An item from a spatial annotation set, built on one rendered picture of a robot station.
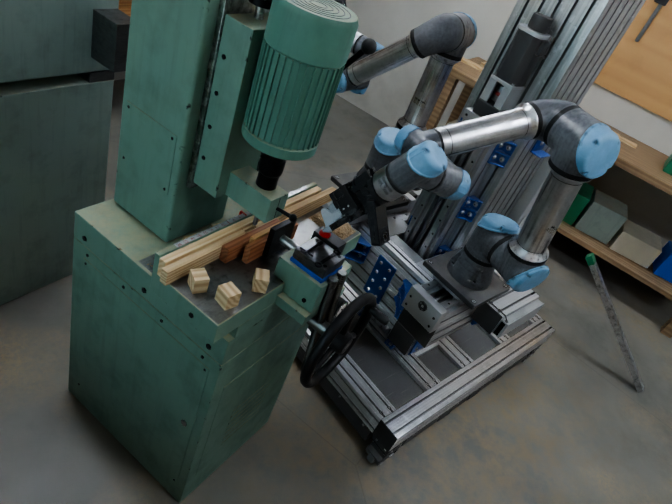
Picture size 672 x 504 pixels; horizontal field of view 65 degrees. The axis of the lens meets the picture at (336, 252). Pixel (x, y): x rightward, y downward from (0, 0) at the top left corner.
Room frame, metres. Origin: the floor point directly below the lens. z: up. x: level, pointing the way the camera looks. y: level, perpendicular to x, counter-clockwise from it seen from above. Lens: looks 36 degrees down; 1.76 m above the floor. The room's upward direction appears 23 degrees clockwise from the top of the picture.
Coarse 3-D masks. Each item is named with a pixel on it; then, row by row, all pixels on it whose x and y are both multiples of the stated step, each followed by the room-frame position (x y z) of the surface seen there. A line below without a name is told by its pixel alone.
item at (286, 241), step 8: (280, 224) 1.08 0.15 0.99; (288, 224) 1.10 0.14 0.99; (272, 232) 1.05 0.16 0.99; (280, 232) 1.07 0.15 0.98; (288, 232) 1.11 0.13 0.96; (272, 240) 1.05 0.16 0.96; (280, 240) 1.07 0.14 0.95; (288, 240) 1.08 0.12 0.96; (264, 248) 1.05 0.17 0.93; (272, 248) 1.06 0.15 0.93; (280, 248) 1.10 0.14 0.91; (288, 248) 1.06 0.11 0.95
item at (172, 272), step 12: (324, 192) 1.40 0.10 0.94; (300, 204) 1.29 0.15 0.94; (312, 204) 1.33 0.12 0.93; (300, 216) 1.29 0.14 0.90; (228, 240) 1.01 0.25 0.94; (204, 252) 0.93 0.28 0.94; (216, 252) 0.96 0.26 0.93; (180, 264) 0.86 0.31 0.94; (192, 264) 0.89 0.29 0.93; (204, 264) 0.93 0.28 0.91; (168, 276) 0.83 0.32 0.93; (180, 276) 0.86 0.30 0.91
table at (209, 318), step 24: (216, 264) 0.96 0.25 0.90; (240, 264) 0.99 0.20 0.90; (264, 264) 1.03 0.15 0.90; (168, 288) 0.83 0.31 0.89; (216, 288) 0.88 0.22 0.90; (240, 288) 0.91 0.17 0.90; (192, 312) 0.80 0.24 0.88; (216, 312) 0.81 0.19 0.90; (240, 312) 0.84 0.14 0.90; (288, 312) 0.96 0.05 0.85; (312, 312) 0.97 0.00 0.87; (216, 336) 0.78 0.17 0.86
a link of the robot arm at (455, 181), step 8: (448, 160) 1.12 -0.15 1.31; (448, 168) 1.07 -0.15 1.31; (456, 168) 1.09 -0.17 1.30; (448, 176) 1.06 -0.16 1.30; (456, 176) 1.08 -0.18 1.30; (464, 176) 1.10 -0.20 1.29; (440, 184) 1.04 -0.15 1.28; (448, 184) 1.05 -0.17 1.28; (456, 184) 1.07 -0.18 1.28; (464, 184) 1.09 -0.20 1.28; (432, 192) 1.06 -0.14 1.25; (440, 192) 1.06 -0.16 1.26; (448, 192) 1.06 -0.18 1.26; (456, 192) 1.08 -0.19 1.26; (464, 192) 1.09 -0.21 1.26
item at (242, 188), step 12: (240, 168) 1.13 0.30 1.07; (252, 168) 1.15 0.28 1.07; (240, 180) 1.08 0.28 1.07; (252, 180) 1.10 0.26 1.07; (228, 192) 1.09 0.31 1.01; (240, 192) 1.08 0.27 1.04; (252, 192) 1.07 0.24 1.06; (264, 192) 1.07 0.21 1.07; (276, 192) 1.09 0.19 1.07; (240, 204) 1.08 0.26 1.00; (252, 204) 1.07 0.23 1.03; (264, 204) 1.05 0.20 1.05; (276, 204) 1.07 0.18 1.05; (264, 216) 1.05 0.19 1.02; (276, 216) 1.09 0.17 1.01
